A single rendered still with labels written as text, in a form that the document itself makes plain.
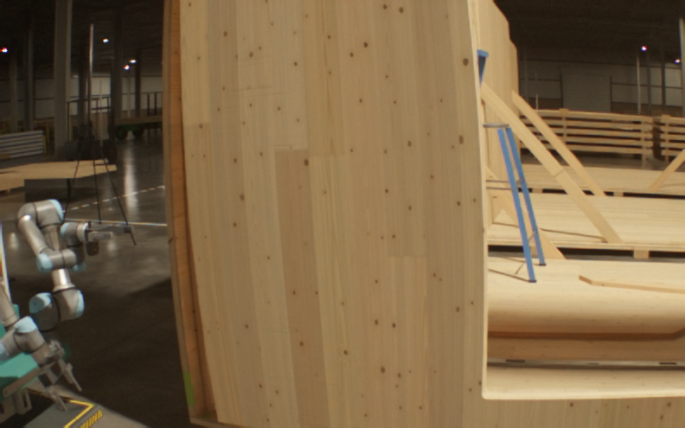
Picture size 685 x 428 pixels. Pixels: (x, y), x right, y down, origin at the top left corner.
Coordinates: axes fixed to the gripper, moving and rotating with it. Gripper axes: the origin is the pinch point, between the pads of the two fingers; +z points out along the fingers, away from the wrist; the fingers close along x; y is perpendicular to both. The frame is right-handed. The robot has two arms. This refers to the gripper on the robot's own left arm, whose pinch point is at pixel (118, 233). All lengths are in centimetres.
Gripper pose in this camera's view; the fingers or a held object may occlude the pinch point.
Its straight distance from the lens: 246.0
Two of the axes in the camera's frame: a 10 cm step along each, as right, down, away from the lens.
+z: 9.4, 0.0, -3.4
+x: 3.3, -1.7, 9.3
